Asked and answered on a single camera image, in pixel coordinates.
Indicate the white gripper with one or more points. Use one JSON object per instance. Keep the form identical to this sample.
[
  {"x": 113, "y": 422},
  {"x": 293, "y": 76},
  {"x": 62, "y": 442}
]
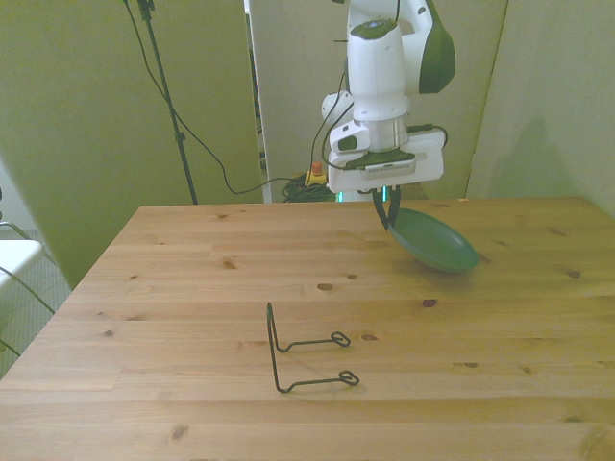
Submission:
[{"x": 430, "y": 158}]

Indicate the green round plate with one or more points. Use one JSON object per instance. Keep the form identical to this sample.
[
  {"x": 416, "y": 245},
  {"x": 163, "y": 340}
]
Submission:
[{"x": 432, "y": 240}]

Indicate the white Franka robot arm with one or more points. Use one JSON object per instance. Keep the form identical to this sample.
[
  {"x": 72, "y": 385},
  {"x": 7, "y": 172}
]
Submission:
[{"x": 377, "y": 72}]

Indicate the yellow emergency stop button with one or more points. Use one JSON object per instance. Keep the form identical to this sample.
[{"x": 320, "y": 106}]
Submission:
[{"x": 317, "y": 177}]

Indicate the beige partition panel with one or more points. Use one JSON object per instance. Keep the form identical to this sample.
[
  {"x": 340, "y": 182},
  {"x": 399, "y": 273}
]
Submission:
[
  {"x": 96, "y": 120},
  {"x": 298, "y": 72}
]

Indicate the beige sliding door panel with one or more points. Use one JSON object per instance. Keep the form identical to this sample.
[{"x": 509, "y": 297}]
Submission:
[{"x": 552, "y": 96}]

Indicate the black thin tripod pole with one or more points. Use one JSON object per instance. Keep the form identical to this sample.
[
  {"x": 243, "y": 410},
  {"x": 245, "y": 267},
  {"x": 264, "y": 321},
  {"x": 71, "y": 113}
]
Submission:
[{"x": 165, "y": 91}]

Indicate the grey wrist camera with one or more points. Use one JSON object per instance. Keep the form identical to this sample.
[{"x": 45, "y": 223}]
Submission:
[{"x": 389, "y": 170}]

